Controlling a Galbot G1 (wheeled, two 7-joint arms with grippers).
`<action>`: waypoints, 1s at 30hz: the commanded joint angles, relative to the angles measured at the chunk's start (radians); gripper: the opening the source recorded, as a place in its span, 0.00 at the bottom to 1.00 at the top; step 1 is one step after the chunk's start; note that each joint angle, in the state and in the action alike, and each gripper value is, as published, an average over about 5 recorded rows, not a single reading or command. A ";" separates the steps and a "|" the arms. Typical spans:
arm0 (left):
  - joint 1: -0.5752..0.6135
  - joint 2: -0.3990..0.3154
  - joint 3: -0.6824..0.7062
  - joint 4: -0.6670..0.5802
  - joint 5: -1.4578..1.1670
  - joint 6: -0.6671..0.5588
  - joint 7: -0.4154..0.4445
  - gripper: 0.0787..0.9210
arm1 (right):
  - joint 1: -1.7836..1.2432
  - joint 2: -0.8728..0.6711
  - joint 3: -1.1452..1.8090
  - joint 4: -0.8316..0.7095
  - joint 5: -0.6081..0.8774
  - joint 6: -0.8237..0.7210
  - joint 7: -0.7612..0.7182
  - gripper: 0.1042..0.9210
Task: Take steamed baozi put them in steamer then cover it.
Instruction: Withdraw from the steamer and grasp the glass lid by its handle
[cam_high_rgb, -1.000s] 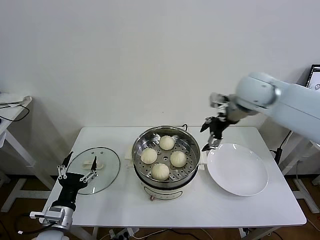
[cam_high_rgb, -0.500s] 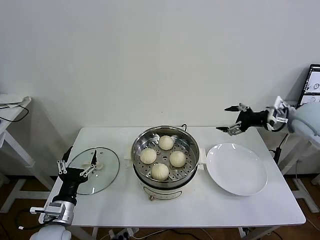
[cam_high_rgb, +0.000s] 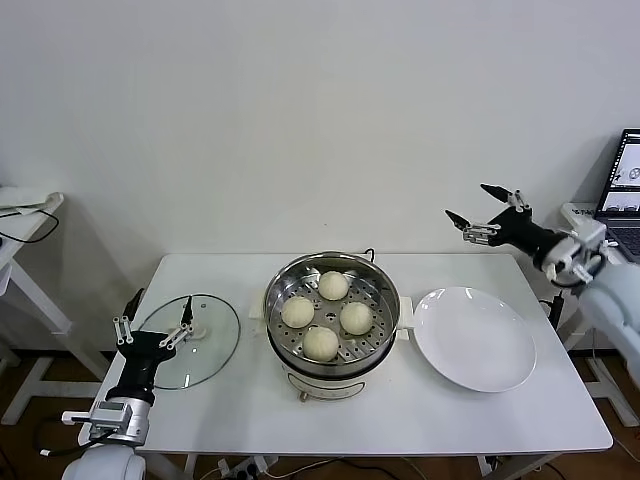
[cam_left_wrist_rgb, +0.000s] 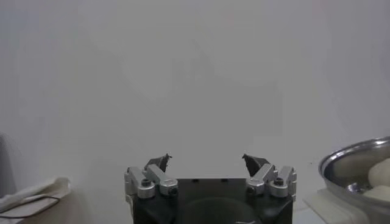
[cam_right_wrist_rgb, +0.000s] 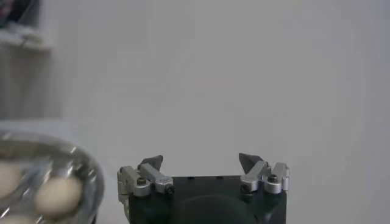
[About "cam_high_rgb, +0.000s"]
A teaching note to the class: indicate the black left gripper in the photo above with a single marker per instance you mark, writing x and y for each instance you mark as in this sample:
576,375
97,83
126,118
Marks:
145,350

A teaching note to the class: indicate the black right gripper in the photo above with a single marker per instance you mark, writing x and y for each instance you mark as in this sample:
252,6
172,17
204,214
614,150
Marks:
520,230

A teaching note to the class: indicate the white steamed baozi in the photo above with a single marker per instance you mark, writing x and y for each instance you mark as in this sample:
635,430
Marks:
334,285
320,342
356,318
298,311

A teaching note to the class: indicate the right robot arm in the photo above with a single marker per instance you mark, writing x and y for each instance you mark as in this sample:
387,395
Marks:
620,310

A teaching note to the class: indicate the perforated steel steamer basket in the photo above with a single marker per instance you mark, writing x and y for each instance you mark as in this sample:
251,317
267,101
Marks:
380,300

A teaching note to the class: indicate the stainless steel steamer pot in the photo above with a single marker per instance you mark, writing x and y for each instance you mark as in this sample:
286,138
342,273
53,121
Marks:
325,387

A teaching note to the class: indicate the round glass pot lid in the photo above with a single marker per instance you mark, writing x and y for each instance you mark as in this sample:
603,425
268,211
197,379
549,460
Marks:
215,350

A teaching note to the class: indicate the white side table with laptop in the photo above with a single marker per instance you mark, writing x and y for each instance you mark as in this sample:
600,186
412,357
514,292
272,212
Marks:
575,212

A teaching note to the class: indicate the round white plate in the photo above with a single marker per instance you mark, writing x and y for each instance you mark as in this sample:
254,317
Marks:
470,340

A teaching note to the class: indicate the dark grey open laptop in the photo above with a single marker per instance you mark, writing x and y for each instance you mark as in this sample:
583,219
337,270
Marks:
625,200

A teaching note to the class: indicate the white side table with cloth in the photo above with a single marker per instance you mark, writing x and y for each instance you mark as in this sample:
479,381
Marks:
25,227

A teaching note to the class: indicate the white power strip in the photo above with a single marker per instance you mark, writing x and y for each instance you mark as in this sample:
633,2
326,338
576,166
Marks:
250,467

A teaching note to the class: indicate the white work table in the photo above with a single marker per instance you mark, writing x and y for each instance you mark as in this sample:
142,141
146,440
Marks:
400,425

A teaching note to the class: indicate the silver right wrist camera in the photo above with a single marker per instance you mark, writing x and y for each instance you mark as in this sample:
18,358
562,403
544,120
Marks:
591,234

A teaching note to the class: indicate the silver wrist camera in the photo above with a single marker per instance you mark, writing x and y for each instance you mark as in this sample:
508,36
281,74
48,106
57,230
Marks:
591,234
112,415

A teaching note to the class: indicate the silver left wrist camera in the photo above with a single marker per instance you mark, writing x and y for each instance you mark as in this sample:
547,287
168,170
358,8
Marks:
112,415

